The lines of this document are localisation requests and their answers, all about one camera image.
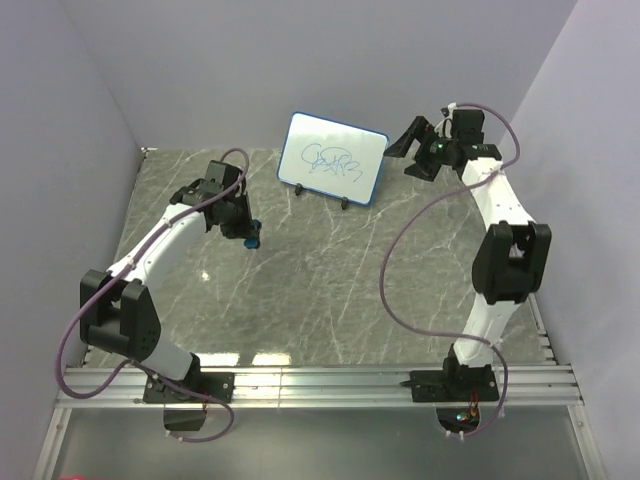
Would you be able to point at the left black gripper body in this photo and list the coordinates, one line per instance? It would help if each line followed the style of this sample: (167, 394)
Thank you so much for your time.
(238, 218)

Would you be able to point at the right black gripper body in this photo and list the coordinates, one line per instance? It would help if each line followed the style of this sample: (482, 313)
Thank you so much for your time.
(431, 154)

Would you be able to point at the blue heart-shaped eraser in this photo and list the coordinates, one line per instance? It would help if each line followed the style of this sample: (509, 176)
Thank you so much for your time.
(253, 240)

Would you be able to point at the blue-framed whiteboard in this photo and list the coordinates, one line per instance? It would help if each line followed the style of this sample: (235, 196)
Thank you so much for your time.
(332, 158)

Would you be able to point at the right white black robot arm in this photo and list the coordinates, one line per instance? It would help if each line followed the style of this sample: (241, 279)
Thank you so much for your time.
(475, 347)

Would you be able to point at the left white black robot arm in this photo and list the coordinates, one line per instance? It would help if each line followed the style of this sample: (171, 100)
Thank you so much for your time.
(117, 310)

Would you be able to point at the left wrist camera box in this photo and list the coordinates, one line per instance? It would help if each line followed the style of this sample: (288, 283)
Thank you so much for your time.
(222, 174)

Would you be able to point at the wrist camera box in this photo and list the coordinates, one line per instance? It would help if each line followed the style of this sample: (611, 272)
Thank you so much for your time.
(222, 174)
(467, 121)

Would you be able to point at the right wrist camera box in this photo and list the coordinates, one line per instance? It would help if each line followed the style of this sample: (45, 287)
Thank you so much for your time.
(467, 121)

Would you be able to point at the right side aluminium rail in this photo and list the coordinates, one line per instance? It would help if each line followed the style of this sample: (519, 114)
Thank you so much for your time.
(542, 335)

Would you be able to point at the aluminium mounting rail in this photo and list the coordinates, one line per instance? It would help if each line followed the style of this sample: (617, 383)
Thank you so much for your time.
(339, 387)

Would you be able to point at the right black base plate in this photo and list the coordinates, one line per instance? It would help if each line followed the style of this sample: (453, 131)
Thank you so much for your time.
(437, 386)

